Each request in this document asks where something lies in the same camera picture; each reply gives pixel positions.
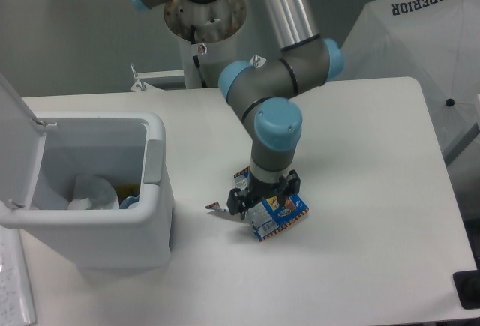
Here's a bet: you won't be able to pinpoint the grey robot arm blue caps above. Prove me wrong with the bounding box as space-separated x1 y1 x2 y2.
131 0 344 215

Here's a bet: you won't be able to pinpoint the white crumpled paper trash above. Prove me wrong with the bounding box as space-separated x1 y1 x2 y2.
67 174 119 211

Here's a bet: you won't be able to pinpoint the black device at table edge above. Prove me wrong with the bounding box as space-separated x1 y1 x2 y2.
453 270 479 310

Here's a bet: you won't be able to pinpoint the yellow green trash item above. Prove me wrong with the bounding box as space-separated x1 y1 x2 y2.
113 184 140 198

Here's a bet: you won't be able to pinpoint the white metal base bracket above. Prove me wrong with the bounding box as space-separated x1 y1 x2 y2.
129 54 268 93

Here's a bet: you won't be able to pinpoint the white trash can lid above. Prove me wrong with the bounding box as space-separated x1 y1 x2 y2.
1 77 46 210

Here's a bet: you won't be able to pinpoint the paper sheet in sleeve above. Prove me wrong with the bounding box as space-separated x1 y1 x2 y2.
1 227 37 325

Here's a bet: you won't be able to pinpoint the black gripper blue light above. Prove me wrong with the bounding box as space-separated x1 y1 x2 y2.
226 169 301 220

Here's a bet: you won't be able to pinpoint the white plastic trash can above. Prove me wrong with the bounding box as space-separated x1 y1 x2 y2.
1 112 173 268

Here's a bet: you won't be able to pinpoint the white umbrella with lettering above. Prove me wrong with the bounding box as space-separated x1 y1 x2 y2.
340 0 479 149

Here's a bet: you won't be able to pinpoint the black cable on pedestal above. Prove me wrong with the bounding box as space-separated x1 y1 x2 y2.
189 25 208 89

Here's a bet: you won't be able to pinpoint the blue snack wrapper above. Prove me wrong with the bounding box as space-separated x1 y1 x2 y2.
205 168 309 241

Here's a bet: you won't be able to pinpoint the crushed clear plastic bottle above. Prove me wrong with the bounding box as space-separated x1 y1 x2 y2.
119 195 140 210

